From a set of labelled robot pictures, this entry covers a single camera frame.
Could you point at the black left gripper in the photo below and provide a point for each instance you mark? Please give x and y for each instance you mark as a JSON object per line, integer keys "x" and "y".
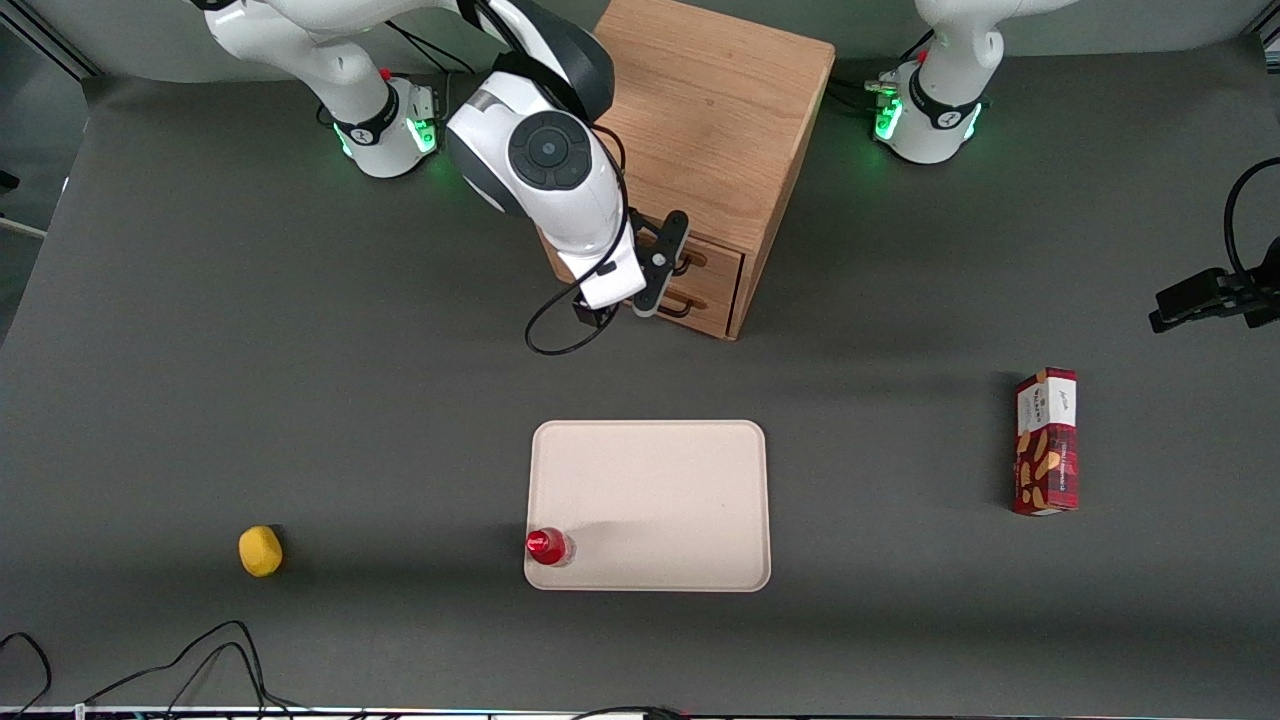
{"x": 1232, "y": 294}

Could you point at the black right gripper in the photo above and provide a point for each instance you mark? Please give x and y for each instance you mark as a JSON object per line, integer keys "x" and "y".
{"x": 587, "y": 313}

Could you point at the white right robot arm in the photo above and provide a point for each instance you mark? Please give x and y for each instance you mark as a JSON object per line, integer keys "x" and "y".
{"x": 548, "y": 150}

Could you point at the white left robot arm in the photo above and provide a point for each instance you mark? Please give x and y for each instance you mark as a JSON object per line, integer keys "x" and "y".
{"x": 945, "y": 100}

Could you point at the wooden drawer cabinet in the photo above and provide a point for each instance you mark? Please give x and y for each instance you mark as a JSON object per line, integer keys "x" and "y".
{"x": 720, "y": 110}

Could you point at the beige plastic tray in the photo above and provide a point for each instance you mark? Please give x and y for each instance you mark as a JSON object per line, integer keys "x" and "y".
{"x": 650, "y": 500}

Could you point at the red cookie box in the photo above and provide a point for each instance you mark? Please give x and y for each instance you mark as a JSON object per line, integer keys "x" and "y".
{"x": 1045, "y": 450}

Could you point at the red cola bottle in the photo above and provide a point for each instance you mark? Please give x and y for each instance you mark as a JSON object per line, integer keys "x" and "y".
{"x": 546, "y": 546}

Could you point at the yellow lemon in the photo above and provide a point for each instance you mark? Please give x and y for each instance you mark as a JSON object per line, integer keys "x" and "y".
{"x": 260, "y": 552}

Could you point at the aluminium frame rail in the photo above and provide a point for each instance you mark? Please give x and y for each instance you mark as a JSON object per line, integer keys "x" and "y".
{"x": 60, "y": 48}

